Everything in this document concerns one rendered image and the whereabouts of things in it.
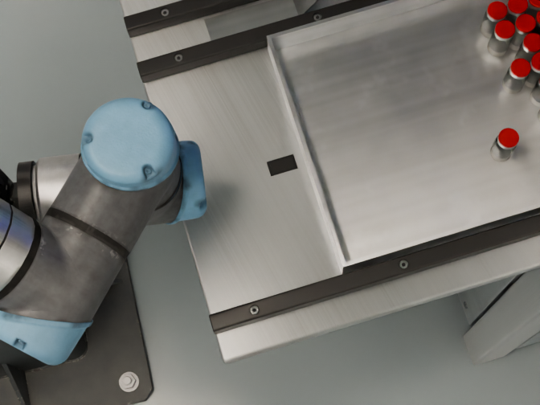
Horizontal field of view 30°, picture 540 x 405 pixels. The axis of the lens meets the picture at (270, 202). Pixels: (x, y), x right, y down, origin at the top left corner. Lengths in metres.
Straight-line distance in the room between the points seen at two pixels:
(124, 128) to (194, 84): 0.30
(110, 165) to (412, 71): 0.42
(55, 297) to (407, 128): 0.45
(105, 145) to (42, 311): 0.14
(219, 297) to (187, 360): 0.89
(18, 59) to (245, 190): 1.16
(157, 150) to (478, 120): 0.41
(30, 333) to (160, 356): 1.13
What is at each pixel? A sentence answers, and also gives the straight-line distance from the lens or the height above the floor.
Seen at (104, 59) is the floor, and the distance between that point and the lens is 2.11.
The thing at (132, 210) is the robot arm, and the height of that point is 1.11.
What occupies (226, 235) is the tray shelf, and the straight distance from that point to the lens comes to 1.04.
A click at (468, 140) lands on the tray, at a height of 0.88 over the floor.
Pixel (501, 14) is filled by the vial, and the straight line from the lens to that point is 1.08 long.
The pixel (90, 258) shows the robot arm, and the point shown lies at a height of 1.12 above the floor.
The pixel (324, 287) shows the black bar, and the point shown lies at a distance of 1.00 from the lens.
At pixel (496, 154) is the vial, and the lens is 1.06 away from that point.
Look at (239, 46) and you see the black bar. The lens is 1.09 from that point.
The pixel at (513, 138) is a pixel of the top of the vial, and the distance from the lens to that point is 1.03.
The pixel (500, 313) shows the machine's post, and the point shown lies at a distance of 1.58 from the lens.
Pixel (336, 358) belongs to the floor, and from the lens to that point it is 1.90.
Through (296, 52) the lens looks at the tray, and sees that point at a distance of 1.10.
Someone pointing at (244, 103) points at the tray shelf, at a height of 0.88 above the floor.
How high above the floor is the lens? 1.88
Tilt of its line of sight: 74 degrees down
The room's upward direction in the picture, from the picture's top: 8 degrees counter-clockwise
